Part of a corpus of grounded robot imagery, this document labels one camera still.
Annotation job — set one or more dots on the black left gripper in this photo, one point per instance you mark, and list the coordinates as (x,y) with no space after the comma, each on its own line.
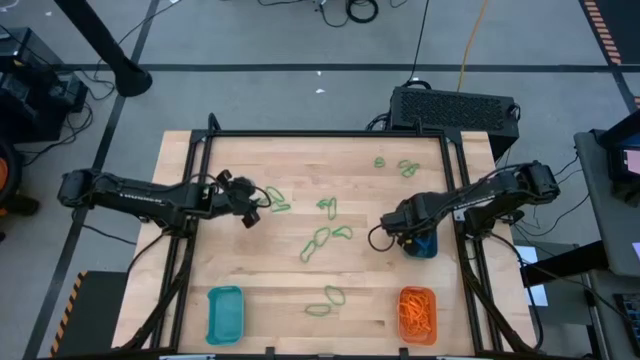
(235,195)

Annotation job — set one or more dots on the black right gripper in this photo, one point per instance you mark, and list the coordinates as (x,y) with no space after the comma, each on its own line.
(410,215)

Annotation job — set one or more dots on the blue rubber bands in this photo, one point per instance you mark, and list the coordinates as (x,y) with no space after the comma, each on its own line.
(427,245)

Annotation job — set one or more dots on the green rubber band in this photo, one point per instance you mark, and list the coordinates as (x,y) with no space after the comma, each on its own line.
(335,234)
(268,190)
(320,204)
(377,162)
(334,215)
(301,258)
(307,310)
(401,163)
(407,174)
(343,300)
(287,206)
(316,235)

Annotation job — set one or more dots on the orange rubber bands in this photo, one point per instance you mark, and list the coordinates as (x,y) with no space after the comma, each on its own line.
(415,312)

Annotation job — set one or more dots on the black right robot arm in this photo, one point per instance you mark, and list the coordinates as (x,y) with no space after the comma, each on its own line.
(500,190)

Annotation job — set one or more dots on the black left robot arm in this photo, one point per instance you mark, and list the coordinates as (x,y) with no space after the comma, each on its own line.
(140,197)

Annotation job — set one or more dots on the dark blue plastic basket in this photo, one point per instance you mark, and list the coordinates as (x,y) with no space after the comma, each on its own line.
(420,257)

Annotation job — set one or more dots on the black perforated computer box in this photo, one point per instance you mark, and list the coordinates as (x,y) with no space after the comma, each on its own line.
(450,107)

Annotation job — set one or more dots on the teal plastic basket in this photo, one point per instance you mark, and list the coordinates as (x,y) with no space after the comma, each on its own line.
(225,315)

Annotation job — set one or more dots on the orange plastic basket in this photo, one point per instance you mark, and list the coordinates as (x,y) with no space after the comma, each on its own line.
(417,342)

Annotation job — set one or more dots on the white sheet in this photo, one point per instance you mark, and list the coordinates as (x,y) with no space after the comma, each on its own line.
(537,295)

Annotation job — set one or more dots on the black stand bar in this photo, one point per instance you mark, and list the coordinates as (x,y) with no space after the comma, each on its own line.
(565,262)

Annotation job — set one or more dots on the black mat hazard striped edge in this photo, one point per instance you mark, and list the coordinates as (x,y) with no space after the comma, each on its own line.
(95,315)
(625,25)

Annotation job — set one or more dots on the grey side desk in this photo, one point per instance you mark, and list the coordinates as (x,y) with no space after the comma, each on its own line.
(600,225)

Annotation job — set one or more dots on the black pole stand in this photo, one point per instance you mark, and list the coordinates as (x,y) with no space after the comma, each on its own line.
(100,37)

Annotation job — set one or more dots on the black monitor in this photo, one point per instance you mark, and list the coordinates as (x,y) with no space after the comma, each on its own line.
(617,145)

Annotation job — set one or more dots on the black equipment case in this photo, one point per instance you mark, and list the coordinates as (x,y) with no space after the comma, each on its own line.
(30,115)

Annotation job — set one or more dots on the black orange wheeled device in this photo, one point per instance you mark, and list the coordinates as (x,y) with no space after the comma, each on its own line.
(12,165)

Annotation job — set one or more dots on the black keyboard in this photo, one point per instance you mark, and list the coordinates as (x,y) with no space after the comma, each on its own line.
(630,320)

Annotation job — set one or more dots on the silver corner bracket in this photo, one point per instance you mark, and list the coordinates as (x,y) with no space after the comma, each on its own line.
(457,216)

